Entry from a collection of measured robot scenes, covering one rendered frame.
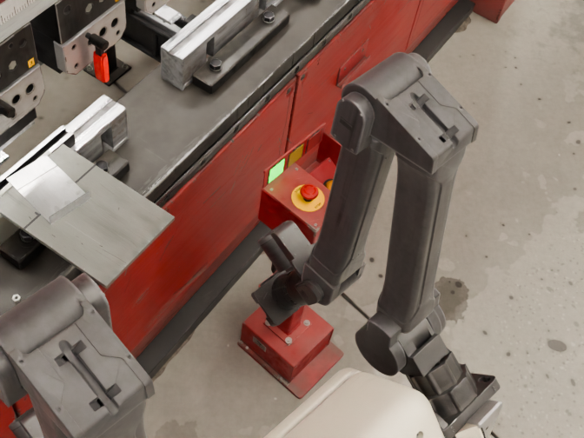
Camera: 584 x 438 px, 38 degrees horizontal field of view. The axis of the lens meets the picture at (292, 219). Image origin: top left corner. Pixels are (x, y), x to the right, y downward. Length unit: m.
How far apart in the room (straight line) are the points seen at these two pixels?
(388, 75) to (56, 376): 0.45
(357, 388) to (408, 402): 0.07
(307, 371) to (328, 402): 1.48
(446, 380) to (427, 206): 0.31
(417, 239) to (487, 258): 1.85
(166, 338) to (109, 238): 1.00
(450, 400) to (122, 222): 0.67
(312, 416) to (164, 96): 1.03
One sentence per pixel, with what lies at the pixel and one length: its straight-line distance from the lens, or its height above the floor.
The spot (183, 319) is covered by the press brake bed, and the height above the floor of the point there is 0.05.
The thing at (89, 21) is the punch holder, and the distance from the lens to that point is 1.47.
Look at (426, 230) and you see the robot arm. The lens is 0.97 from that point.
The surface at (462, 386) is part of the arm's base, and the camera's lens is 1.17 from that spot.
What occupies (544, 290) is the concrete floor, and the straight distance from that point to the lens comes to 2.83.
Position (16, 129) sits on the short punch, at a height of 1.11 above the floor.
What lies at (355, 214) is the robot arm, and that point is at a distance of 1.04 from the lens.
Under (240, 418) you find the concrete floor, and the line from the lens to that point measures 2.42.
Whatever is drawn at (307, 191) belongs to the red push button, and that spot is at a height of 0.81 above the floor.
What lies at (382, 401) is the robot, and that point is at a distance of 0.97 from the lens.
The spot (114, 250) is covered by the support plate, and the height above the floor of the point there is 1.00.
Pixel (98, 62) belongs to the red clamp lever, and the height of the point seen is 1.20.
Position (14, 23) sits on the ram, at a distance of 1.33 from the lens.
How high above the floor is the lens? 2.25
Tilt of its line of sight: 55 degrees down
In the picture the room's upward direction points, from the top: 11 degrees clockwise
